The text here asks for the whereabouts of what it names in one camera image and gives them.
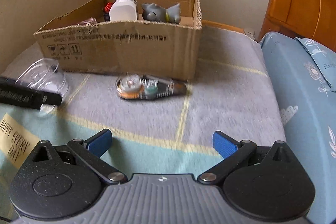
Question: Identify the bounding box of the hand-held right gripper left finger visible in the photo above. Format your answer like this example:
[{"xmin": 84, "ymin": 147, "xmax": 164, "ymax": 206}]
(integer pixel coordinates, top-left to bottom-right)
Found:
[{"xmin": 26, "ymin": 129, "xmax": 128, "ymax": 186}]

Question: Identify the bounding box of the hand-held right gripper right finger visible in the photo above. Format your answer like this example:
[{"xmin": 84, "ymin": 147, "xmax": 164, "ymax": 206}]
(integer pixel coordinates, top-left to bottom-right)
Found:
[{"xmin": 198, "ymin": 131, "xmax": 303, "ymax": 186}]

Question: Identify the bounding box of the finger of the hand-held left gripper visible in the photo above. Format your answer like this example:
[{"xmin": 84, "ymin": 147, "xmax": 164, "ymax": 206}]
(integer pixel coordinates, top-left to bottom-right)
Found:
[{"xmin": 0, "ymin": 76, "xmax": 63, "ymax": 109}]

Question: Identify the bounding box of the clear plastic cup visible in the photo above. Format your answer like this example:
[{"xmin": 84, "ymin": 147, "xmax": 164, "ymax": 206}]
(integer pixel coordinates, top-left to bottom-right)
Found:
[{"xmin": 16, "ymin": 57, "xmax": 70, "ymax": 114}]

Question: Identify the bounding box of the clear correction tape dispenser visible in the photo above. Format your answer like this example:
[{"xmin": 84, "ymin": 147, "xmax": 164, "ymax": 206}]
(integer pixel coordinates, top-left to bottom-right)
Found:
[{"xmin": 115, "ymin": 73, "xmax": 188, "ymax": 101}]

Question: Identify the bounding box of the brown cardboard box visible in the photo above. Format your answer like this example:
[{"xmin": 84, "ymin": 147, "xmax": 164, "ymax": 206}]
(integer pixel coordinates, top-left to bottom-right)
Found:
[{"xmin": 34, "ymin": 0, "xmax": 202, "ymax": 81}]

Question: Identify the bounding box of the grey plaid blanket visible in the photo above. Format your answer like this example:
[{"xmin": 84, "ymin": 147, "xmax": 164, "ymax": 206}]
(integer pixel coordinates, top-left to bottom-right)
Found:
[{"xmin": 0, "ymin": 25, "xmax": 286, "ymax": 220}]

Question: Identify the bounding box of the blue floral quilt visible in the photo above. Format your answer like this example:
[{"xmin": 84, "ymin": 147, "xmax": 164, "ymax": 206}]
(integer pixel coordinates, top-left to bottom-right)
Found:
[{"xmin": 260, "ymin": 32, "xmax": 336, "ymax": 224}]

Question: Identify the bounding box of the clear plastic container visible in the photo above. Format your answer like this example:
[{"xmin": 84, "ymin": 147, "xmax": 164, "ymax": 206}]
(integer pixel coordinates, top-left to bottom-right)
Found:
[{"xmin": 78, "ymin": 17, "xmax": 98, "ymax": 27}]

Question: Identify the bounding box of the black and red toy cube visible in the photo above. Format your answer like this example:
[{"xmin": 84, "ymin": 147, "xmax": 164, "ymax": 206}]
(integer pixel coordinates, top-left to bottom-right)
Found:
[{"xmin": 102, "ymin": 3, "xmax": 114, "ymax": 22}]

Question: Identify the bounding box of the blue floral pillow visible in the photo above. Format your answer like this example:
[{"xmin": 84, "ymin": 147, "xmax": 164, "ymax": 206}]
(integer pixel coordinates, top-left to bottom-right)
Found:
[{"xmin": 294, "ymin": 36, "xmax": 336, "ymax": 92}]

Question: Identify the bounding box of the white plastic bottle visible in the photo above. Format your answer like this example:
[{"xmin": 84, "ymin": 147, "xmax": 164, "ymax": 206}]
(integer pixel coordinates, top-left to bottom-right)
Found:
[{"xmin": 109, "ymin": 0, "xmax": 139, "ymax": 21}]

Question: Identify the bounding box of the grey plush toy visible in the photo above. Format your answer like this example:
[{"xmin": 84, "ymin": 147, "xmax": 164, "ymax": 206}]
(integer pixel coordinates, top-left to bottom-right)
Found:
[{"xmin": 141, "ymin": 3, "xmax": 181, "ymax": 23}]

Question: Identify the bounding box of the white wall socket with plug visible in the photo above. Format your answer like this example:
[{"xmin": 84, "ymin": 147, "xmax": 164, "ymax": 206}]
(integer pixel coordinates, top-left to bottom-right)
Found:
[{"xmin": 244, "ymin": 28, "xmax": 256, "ymax": 41}]

